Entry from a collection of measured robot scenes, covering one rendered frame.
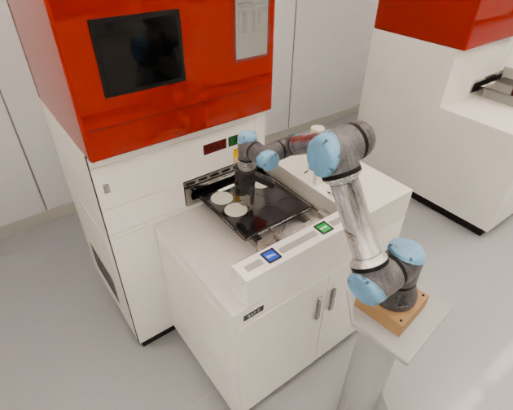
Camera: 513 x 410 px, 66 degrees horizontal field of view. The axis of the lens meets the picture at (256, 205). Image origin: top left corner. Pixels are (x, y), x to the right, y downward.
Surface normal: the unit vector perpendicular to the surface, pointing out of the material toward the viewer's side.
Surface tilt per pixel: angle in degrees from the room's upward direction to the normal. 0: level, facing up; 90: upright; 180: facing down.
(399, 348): 0
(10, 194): 90
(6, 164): 90
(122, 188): 90
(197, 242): 0
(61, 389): 0
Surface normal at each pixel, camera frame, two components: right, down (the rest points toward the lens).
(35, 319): 0.01, -0.80
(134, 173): 0.60, 0.49
